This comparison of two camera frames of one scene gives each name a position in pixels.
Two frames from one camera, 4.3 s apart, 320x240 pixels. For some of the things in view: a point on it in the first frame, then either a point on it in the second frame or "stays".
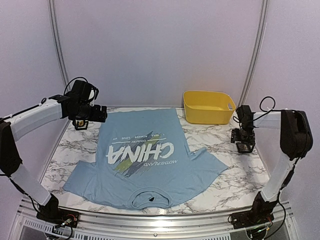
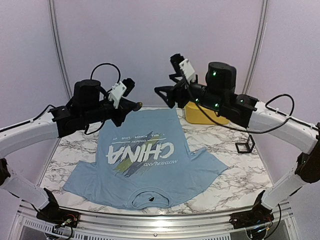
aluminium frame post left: x=51 y=8 stays
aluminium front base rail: x=32 y=225 stays
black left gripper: x=95 y=116 -> x=126 y=105
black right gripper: x=235 y=137 -> x=177 y=90
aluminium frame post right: x=253 y=69 stays
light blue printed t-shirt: x=143 y=160 stays
